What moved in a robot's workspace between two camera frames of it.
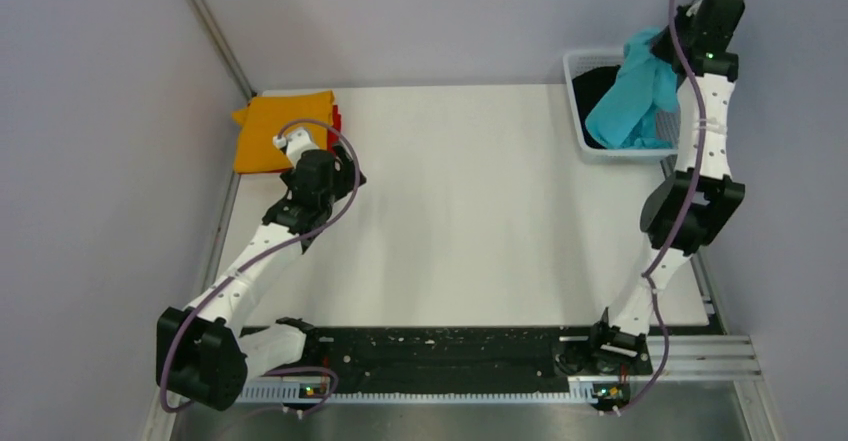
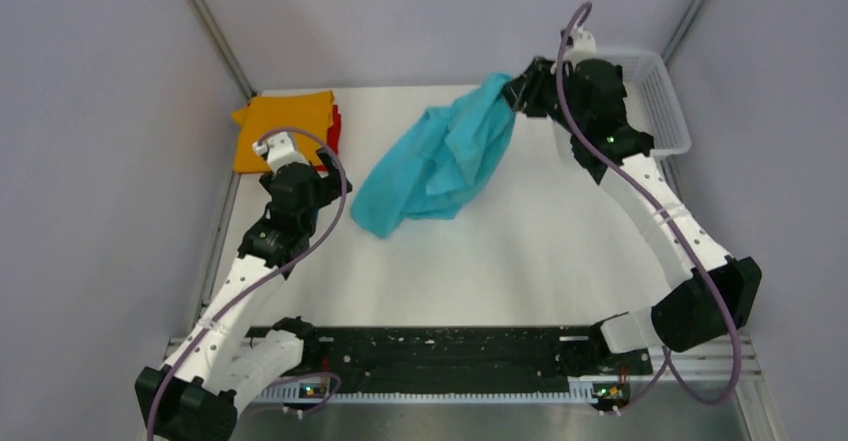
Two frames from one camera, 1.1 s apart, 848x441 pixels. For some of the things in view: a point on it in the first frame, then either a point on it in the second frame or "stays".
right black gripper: [657, 49] → [529, 86]
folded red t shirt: [335, 129] stays
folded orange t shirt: [266, 117] stays
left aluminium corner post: [213, 29] stays
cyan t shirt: [631, 115] → [458, 144]
